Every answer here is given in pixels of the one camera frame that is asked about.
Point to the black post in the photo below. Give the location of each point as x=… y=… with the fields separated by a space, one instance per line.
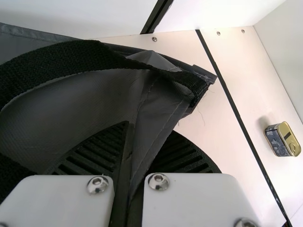
x=156 y=16

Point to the rectangular gold tin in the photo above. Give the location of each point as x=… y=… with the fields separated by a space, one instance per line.
x=287 y=136

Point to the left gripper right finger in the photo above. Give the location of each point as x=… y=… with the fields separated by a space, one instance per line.
x=194 y=201

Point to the black strip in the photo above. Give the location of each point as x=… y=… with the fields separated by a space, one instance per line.
x=236 y=111

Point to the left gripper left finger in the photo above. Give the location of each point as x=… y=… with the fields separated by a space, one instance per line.
x=47 y=201

